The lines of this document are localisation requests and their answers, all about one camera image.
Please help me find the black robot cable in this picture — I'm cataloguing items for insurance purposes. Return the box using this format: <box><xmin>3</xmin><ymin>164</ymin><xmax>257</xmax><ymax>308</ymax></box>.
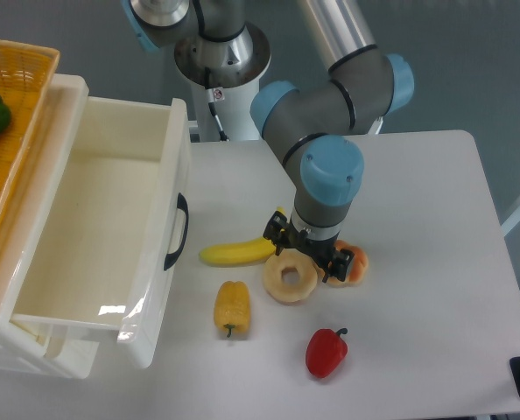
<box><xmin>202</xmin><ymin>67</ymin><xmax>230</xmax><ymax>142</ymax></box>

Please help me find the yellow bell pepper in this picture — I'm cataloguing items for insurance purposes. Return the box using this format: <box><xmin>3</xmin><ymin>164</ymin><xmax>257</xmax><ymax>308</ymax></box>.
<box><xmin>214</xmin><ymin>281</ymin><xmax>251</xmax><ymax>338</ymax></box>

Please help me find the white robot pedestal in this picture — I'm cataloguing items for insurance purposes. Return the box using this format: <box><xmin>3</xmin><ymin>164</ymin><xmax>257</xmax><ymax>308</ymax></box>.
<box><xmin>174</xmin><ymin>22</ymin><xmax>271</xmax><ymax>142</ymax></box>

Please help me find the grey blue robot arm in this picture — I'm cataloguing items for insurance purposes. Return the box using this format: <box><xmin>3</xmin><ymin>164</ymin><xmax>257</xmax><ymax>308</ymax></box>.
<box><xmin>123</xmin><ymin>1</ymin><xmax>414</xmax><ymax>282</ymax></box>

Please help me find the white plastic drawer cabinet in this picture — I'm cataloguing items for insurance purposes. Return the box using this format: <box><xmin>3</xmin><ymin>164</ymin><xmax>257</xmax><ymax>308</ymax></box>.
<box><xmin>0</xmin><ymin>74</ymin><xmax>98</xmax><ymax>378</ymax></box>

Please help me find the golden braided bread roll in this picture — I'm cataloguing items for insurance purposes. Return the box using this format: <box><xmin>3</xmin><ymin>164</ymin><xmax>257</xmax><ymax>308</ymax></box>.
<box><xmin>326</xmin><ymin>240</ymin><xmax>369</xmax><ymax>287</ymax></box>

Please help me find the red bell pepper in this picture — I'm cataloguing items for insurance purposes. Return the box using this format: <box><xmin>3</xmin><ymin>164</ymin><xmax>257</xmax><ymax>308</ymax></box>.
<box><xmin>305</xmin><ymin>328</ymin><xmax>348</xmax><ymax>379</ymax></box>

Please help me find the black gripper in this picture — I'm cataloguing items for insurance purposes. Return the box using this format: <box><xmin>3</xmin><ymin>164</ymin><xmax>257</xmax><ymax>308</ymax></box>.
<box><xmin>263</xmin><ymin>211</ymin><xmax>355</xmax><ymax>284</ymax></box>

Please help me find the orange plastic basket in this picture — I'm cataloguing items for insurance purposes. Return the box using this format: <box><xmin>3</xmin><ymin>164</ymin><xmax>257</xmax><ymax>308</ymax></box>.
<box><xmin>0</xmin><ymin>39</ymin><xmax>60</xmax><ymax>224</ymax></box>

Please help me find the beige ring donut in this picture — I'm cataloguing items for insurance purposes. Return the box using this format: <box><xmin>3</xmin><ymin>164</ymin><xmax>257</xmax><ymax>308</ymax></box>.
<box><xmin>262</xmin><ymin>249</ymin><xmax>318</xmax><ymax>304</ymax></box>

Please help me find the black drawer handle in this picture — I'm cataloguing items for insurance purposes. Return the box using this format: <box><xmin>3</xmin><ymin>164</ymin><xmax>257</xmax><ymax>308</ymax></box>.
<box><xmin>163</xmin><ymin>192</ymin><xmax>189</xmax><ymax>271</ymax></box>

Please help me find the white plastic drawer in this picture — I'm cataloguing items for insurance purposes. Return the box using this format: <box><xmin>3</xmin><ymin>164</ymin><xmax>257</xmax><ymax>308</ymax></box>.
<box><xmin>12</xmin><ymin>97</ymin><xmax>190</xmax><ymax>368</ymax></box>

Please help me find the yellow banana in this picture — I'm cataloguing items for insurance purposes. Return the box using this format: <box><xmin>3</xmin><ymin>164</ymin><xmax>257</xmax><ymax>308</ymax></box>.
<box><xmin>198</xmin><ymin>225</ymin><xmax>276</xmax><ymax>267</ymax></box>

